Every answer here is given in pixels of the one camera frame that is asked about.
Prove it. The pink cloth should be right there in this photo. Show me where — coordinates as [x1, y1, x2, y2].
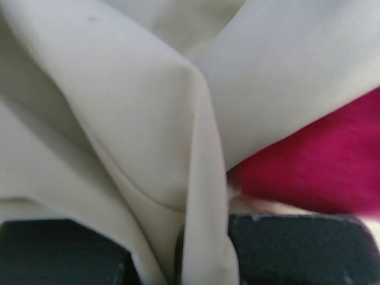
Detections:
[229, 90, 379, 218]

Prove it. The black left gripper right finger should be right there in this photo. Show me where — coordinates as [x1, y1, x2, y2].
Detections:
[229, 214, 379, 284]

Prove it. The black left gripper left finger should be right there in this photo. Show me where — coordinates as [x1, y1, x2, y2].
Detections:
[1, 220, 140, 285]

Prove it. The beige zip jacket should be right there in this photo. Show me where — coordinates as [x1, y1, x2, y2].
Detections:
[1, 0, 379, 284]

